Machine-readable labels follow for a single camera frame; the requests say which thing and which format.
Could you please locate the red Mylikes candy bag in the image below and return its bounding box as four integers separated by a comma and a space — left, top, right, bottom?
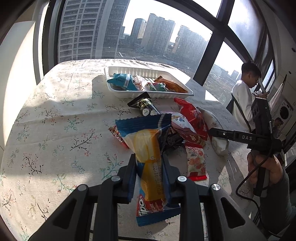
174, 97, 208, 141

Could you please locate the blue yellow Tipo snack pack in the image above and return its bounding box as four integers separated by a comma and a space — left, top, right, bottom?
115, 113, 181, 226

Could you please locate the orange snack pack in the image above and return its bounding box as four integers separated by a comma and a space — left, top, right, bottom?
154, 76, 187, 93

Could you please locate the green seaweed snack pack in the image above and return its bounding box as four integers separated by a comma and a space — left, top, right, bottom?
144, 82, 169, 92

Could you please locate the black snack packet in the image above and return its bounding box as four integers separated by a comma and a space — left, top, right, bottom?
127, 92, 160, 116

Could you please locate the translucent white snack bag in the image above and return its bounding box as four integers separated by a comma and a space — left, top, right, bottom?
133, 75, 152, 91

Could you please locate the light blue snack bag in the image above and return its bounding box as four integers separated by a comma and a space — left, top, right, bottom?
107, 73, 137, 91

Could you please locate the right hand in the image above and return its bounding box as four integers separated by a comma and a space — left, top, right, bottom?
246, 150, 285, 188

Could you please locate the washing machine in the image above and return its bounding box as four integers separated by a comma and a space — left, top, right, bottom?
270, 74, 296, 140

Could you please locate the person in white shirt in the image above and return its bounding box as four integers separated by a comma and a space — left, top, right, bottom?
228, 61, 269, 132

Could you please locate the red fruit candy pack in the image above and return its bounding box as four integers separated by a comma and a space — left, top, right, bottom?
185, 142, 207, 181

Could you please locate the small red patterned snack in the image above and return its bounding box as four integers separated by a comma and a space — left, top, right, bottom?
108, 125, 128, 149

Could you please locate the floral white tablecloth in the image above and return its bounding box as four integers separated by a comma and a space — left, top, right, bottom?
1, 59, 242, 240

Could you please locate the white plastic tray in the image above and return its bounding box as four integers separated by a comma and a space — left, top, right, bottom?
104, 66, 195, 99

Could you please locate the black cable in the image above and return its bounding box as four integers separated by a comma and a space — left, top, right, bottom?
235, 157, 265, 223

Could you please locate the black window frame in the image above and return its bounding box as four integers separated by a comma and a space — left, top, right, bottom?
43, 1, 275, 85

